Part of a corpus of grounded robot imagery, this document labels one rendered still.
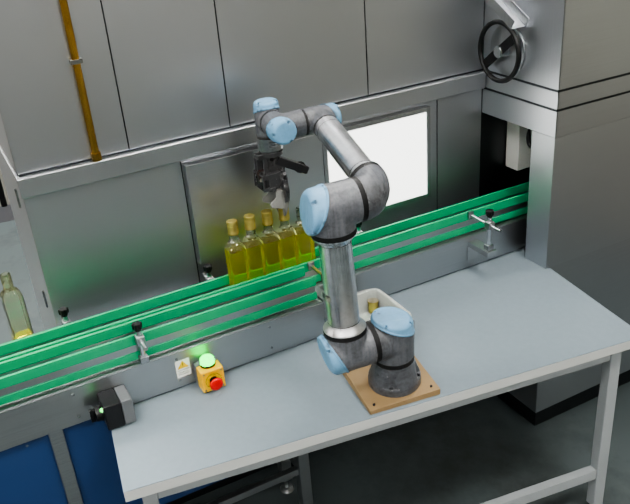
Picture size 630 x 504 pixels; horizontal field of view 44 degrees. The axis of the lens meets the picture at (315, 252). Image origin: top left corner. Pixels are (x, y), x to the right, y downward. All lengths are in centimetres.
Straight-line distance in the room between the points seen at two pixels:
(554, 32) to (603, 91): 30
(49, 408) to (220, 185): 82
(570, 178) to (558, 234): 21
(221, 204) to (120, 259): 35
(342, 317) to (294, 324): 43
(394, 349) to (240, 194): 74
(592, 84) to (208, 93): 125
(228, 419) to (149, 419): 23
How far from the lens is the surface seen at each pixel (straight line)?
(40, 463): 241
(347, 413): 220
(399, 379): 219
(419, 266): 274
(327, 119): 219
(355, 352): 207
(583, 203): 291
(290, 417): 221
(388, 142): 272
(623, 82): 287
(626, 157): 299
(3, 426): 229
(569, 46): 264
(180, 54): 235
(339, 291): 199
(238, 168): 246
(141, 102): 234
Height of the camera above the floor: 214
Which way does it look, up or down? 27 degrees down
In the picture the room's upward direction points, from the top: 5 degrees counter-clockwise
